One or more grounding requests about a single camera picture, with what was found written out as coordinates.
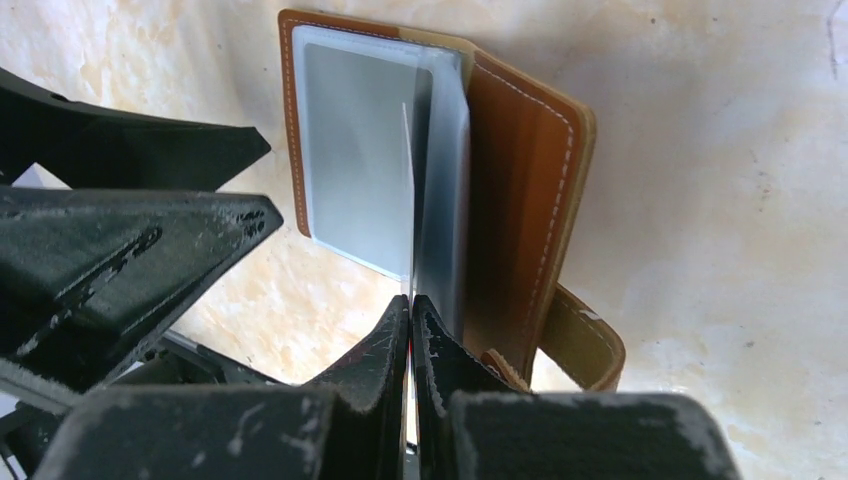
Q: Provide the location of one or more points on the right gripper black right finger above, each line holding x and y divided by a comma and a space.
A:
472, 425

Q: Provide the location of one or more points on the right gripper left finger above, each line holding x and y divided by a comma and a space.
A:
346, 423

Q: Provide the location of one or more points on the brown leather card holder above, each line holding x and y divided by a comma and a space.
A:
531, 148

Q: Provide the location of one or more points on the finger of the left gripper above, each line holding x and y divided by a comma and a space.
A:
93, 147

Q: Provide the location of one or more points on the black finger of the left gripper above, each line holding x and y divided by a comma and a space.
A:
92, 279

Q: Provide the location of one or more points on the black credit card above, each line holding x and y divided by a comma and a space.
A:
358, 109

